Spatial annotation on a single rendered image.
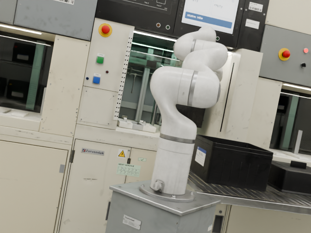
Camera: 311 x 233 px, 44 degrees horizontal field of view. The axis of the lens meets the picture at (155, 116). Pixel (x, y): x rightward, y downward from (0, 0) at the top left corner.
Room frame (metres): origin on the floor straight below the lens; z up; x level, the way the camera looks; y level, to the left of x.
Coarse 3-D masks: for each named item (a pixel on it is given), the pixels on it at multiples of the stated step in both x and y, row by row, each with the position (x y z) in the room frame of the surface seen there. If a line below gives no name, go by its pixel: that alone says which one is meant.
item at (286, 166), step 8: (272, 160) 1.97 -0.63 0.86; (272, 168) 1.82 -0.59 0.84; (280, 168) 1.75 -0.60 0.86; (288, 168) 1.77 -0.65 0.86; (296, 168) 1.82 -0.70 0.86; (304, 168) 1.87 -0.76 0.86; (272, 176) 1.80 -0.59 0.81; (280, 176) 1.73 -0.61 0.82; (288, 176) 1.70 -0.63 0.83; (296, 176) 1.71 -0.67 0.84; (304, 176) 1.72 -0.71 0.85; (272, 184) 1.79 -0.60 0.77; (280, 184) 1.72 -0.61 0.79; (288, 184) 1.70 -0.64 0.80; (296, 184) 1.71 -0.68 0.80; (304, 184) 1.72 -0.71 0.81; (288, 192) 1.70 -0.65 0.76; (296, 192) 1.71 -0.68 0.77; (304, 192) 1.72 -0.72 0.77
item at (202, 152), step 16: (208, 144) 1.64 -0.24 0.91; (224, 144) 1.59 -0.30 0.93; (240, 144) 1.89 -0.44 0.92; (192, 160) 1.83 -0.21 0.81; (208, 160) 1.61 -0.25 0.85; (224, 160) 1.60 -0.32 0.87; (240, 160) 1.61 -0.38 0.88; (256, 160) 1.62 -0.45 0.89; (208, 176) 1.59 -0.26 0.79; (224, 176) 1.60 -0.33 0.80; (240, 176) 1.61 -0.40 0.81; (256, 176) 1.62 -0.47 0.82
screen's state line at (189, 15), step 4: (188, 12) 1.99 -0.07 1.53; (188, 16) 1.99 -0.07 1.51; (192, 16) 2.00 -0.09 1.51; (196, 16) 2.00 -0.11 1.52; (200, 16) 2.00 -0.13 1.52; (204, 16) 2.01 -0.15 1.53; (196, 20) 2.00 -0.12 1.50; (200, 20) 2.01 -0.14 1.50; (204, 20) 2.01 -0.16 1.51; (208, 20) 2.01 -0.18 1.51; (212, 20) 2.02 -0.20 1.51; (216, 20) 2.02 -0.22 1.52; (220, 20) 2.03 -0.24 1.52; (224, 20) 2.03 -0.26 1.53; (212, 24) 2.02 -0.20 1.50; (216, 24) 2.02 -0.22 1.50; (220, 24) 2.03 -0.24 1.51; (224, 24) 2.03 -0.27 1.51; (228, 24) 2.04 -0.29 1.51
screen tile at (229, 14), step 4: (216, 0) 2.02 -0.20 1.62; (220, 0) 2.02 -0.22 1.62; (224, 0) 2.03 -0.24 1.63; (228, 0) 2.03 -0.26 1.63; (224, 4) 2.03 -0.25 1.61; (228, 4) 2.03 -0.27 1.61; (232, 4) 2.04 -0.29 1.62; (212, 8) 2.02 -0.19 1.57; (216, 8) 2.02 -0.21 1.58; (220, 8) 2.03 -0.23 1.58; (232, 8) 2.04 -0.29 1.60; (212, 12) 2.02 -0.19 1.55; (216, 12) 2.02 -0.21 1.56; (220, 12) 2.03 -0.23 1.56; (224, 12) 2.03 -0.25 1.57; (228, 12) 2.03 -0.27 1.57; (232, 12) 2.04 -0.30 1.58; (220, 16) 2.03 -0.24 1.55; (224, 16) 2.03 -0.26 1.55; (228, 16) 2.04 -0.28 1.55; (232, 16) 2.04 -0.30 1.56
